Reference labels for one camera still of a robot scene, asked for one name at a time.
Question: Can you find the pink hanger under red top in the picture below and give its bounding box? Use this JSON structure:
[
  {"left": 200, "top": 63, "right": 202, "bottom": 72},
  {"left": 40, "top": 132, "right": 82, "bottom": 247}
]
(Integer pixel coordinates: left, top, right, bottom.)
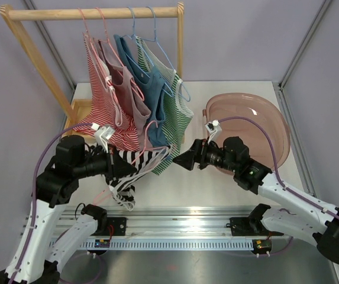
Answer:
[{"left": 78, "top": 8, "right": 117, "bottom": 100}]

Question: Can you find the red white striped tank top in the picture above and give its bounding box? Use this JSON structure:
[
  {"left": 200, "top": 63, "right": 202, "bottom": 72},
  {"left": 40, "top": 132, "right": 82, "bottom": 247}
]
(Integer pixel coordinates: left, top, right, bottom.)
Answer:
[{"left": 80, "top": 34, "right": 140, "bottom": 151}]

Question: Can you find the pink plastic basin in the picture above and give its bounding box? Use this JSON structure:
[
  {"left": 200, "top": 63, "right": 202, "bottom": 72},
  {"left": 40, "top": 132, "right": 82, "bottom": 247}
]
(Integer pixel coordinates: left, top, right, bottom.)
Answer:
[{"left": 203, "top": 93, "right": 290, "bottom": 170}]

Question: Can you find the left aluminium frame post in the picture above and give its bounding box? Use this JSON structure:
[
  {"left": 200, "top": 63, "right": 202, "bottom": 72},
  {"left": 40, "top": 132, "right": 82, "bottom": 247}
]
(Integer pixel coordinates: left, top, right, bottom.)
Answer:
[{"left": 24, "top": 0, "right": 75, "bottom": 86}]

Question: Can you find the blue hanger under green top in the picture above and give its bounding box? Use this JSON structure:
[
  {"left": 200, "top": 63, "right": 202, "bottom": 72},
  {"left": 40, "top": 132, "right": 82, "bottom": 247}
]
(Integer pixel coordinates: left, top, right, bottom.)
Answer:
[{"left": 140, "top": 6, "right": 191, "bottom": 102}]

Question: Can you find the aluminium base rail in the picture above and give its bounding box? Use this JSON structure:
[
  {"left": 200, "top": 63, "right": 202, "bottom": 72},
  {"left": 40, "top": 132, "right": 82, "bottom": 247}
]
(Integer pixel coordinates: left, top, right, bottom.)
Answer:
[{"left": 24, "top": 205, "right": 306, "bottom": 238}]

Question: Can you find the right aluminium frame post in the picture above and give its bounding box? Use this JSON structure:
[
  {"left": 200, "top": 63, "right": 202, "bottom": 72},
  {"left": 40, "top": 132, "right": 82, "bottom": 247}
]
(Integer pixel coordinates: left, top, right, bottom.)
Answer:
[{"left": 278, "top": 0, "right": 334, "bottom": 91}]

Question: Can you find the blue tank top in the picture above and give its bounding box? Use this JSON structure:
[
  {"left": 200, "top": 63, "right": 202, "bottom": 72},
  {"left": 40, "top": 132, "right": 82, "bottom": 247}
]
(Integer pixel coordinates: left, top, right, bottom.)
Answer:
[{"left": 114, "top": 34, "right": 168, "bottom": 147}]

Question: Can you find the white slotted cable duct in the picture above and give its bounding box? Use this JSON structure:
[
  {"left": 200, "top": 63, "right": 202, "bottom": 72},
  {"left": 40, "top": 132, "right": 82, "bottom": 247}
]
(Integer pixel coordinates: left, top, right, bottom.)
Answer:
[{"left": 79, "top": 238, "right": 253, "bottom": 251}]

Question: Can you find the mauve tank top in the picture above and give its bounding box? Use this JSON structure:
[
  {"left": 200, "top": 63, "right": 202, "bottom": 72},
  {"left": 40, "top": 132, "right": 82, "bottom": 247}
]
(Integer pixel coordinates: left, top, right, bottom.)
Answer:
[{"left": 97, "top": 40, "right": 151, "bottom": 149}]

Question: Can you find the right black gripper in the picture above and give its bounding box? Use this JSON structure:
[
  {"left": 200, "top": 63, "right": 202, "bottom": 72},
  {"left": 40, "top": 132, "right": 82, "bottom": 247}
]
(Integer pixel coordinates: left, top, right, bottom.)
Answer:
[{"left": 173, "top": 137, "right": 238, "bottom": 173}]

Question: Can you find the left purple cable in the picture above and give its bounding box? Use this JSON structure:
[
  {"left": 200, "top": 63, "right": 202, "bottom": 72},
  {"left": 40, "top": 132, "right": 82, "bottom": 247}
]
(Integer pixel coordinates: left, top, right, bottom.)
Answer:
[{"left": 9, "top": 128, "right": 95, "bottom": 284}]

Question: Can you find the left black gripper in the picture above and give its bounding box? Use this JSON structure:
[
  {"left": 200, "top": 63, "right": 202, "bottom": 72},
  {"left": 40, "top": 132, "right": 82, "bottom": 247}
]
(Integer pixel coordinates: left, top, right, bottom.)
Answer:
[{"left": 73, "top": 143, "right": 138, "bottom": 180}]

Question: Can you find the green white striped tank top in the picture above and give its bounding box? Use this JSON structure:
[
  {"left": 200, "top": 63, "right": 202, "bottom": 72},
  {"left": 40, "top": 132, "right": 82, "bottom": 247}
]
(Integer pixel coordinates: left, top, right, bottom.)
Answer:
[{"left": 135, "top": 37, "right": 193, "bottom": 175}]

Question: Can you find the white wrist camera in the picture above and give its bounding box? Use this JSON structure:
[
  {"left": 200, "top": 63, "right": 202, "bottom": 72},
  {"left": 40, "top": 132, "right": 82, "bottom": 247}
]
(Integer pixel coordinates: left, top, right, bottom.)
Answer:
[
  {"left": 205, "top": 120, "right": 222, "bottom": 144},
  {"left": 91, "top": 123, "right": 115, "bottom": 153}
]

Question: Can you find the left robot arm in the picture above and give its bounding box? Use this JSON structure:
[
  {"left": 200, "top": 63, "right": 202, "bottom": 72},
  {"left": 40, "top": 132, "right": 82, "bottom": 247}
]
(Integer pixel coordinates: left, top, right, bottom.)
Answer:
[{"left": 0, "top": 135, "right": 137, "bottom": 283}]

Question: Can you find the wooden clothes rack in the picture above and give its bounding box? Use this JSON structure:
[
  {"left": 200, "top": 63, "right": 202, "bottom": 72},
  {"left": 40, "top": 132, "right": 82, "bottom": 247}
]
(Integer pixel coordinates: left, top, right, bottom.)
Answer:
[{"left": 0, "top": 1, "right": 185, "bottom": 128}]

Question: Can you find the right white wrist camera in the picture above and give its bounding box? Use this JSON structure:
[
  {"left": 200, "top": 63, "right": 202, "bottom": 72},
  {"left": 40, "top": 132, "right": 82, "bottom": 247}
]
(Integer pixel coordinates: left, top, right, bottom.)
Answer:
[{"left": 205, "top": 120, "right": 222, "bottom": 144}]

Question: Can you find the aluminium frame post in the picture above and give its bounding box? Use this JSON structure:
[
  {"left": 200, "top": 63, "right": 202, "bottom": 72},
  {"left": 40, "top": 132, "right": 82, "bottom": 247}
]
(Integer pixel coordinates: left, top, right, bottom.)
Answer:
[
  {"left": 24, "top": 0, "right": 75, "bottom": 86},
  {"left": 278, "top": 0, "right": 334, "bottom": 91}
]

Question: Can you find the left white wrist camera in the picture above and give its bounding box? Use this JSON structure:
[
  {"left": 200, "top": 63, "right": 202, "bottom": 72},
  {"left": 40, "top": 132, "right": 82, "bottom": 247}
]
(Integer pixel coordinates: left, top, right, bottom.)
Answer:
[{"left": 91, "top": 123, "right": 115, "bottom": 153}]

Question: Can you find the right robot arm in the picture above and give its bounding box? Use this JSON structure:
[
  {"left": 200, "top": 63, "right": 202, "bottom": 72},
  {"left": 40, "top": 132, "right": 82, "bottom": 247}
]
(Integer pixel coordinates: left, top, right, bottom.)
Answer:
[{"left": 173, "top": 137, "right": 339, "bottom": 264}]

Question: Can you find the black white striped tank top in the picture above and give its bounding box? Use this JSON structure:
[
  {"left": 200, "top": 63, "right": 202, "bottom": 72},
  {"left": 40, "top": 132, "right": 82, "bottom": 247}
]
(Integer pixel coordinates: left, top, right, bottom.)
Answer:
[{"left": 106, "top": 146, "right": 172, "bottom": 211}]

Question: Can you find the pink hanger under mauve top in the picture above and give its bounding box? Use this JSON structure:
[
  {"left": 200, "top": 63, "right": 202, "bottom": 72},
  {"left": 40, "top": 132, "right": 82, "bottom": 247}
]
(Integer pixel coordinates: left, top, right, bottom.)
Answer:
[{"left": 95, "top": 7, "right": 144, "bottom": 101}]

